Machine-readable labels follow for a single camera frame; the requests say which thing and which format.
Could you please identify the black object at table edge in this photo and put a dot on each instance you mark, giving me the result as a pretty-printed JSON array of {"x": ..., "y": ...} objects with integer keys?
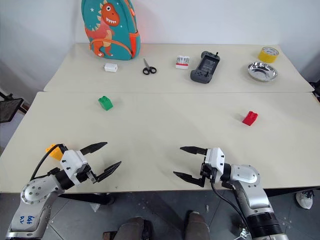
[{"x": 315, "y": 90}]

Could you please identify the green toy brick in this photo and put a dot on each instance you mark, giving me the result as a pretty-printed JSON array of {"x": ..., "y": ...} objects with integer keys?
[{"x": 106, "y": 103}]

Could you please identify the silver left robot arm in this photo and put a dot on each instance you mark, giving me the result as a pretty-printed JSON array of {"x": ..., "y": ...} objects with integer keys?
[{"x": 35, "y": 193}]

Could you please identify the yellow tape roll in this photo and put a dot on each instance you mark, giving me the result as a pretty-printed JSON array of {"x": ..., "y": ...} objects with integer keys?
[{"x": 268, "y": 55}]

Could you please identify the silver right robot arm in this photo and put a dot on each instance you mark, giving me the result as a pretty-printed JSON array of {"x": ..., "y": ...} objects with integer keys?
[{"x": 250, "y": 176}]

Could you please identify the shiny steel bowl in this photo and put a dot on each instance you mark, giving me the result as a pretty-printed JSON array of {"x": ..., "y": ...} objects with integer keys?
[{"x": 262, "y": 72}]

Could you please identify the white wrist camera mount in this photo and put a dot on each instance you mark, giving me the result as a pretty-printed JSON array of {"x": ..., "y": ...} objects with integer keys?
[
  {"x": 71, "y": 160},
  {"x": 215, "y": 157}
]

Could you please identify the black table frame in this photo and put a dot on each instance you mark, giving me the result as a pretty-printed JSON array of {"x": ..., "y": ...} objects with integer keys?
[{"x": 87, "y": 198}]

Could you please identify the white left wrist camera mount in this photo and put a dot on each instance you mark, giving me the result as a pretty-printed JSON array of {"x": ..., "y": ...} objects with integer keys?
[{"x": 71, "y": 160}]

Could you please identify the teal dinosaur backpack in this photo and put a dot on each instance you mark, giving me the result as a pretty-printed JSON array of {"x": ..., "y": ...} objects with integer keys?
[{"x": 110, "y": 27}]

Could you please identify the yellow toy brick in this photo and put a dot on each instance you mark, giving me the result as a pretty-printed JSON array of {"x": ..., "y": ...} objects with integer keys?
[{"x": 56, "y": 153}]

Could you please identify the black metal rack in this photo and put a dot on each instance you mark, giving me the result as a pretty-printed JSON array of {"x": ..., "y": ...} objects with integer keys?
[{"x": 8, "y": 107}]

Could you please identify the white sneaker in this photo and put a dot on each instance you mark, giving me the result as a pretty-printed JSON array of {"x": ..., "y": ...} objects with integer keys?
[{"x": 305, "y": 198}]

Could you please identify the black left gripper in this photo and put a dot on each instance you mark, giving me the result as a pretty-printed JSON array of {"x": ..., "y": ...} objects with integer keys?
[{"x": 83, "y": 175}]

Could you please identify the red toy brick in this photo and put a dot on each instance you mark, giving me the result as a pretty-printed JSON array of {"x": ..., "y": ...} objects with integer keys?
[{"x": 249, "y": 118}]

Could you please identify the dark rounded shape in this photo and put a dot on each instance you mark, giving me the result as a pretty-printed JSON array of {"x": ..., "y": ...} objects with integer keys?
[
  {"x": 135, "y": 228},
  {"x": 198, "y": 225}
]

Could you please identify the white and red small box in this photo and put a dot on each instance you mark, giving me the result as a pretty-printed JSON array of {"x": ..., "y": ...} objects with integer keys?
[{"x": 182, "y": 63}]

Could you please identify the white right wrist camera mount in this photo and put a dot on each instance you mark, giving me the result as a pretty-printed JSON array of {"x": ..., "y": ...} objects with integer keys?
[{"x": 215, "y": 157}]

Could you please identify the grey handheld game controller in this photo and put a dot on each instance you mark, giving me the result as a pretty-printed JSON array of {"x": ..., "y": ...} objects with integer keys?
[{"x": 205, "y": 67}]

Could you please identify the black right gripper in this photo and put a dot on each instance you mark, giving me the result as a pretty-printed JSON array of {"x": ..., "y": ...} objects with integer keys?
[{"x": 208, "y": 172}]

